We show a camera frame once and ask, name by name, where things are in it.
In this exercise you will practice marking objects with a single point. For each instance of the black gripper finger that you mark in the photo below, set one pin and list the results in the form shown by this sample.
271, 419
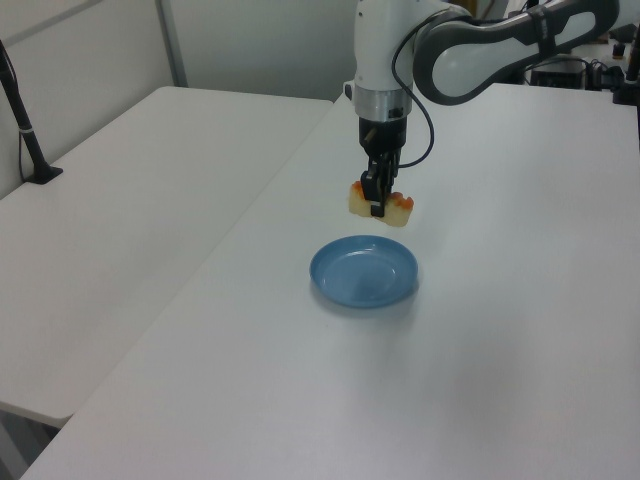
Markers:
372, 192
390, 175

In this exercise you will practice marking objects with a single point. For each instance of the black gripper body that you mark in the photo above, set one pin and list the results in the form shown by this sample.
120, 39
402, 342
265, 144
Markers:
382, 137

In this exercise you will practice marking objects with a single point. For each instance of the toasted bread piece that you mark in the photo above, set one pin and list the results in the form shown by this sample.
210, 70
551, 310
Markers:
400, 216

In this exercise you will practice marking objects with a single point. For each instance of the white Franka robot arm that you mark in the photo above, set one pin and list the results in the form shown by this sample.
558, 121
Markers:
380, 45

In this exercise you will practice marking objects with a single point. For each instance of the blue round plate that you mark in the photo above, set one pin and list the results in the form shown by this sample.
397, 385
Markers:
365, 272

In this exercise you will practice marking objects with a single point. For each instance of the black electronics box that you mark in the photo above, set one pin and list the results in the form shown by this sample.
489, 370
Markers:
557, 75

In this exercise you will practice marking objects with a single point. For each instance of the white side table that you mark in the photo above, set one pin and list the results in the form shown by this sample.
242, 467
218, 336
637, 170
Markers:
125, 225

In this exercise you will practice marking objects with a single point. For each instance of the black clamp stand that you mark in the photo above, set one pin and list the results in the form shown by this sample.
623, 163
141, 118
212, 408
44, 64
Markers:
627, 85

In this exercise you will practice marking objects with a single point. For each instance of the white partition post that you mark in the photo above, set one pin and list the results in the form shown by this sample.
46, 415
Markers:
172, 45

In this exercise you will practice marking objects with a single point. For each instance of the black camera pole stand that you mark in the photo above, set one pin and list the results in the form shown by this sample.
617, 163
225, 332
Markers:
25, 135

